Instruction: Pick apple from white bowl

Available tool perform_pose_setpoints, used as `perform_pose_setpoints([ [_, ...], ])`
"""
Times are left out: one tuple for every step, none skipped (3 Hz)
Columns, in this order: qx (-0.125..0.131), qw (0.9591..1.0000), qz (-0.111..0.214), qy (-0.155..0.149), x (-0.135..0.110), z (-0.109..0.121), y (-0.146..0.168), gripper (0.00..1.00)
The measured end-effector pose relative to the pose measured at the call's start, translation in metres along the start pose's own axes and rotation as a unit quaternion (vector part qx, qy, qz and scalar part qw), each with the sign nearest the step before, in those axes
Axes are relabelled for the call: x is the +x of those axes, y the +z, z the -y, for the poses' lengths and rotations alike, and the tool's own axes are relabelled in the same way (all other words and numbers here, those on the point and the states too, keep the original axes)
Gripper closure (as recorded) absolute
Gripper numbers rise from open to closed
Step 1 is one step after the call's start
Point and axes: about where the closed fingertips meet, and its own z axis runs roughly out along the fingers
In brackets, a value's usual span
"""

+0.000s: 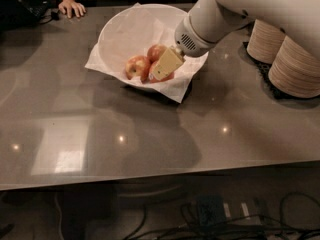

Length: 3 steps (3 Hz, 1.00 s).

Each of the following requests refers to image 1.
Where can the black laptop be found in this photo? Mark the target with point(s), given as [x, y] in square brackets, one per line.
[18, 13]

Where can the person's hand on table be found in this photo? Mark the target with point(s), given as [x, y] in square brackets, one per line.
[71, 8]

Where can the white bowl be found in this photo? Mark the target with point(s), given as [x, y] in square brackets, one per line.
[140, 37]

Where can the paper plate stack front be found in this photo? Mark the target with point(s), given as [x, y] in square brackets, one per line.
[295, 71]

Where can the black mat under plates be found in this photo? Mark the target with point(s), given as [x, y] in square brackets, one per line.
[264, 69]

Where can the red apple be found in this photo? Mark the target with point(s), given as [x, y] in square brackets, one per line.
[155, 52]
[150, 77]
[138, 66]

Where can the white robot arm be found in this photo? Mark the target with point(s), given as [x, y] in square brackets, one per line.
[210, 20]

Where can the red apple back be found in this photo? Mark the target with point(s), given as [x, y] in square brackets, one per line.
[155, 52]

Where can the paper plate stack rear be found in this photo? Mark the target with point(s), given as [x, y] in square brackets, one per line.
[265, 42]

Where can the paper plate stack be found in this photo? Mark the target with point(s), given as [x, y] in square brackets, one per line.
[265, 42]
[295, 71]

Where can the white paper liner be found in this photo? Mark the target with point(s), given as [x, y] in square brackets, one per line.
[173, 87]

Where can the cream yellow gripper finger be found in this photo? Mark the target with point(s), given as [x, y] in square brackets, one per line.
[170, 61]

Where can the power strip on floor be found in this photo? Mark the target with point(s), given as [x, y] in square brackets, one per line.
[213, 210]

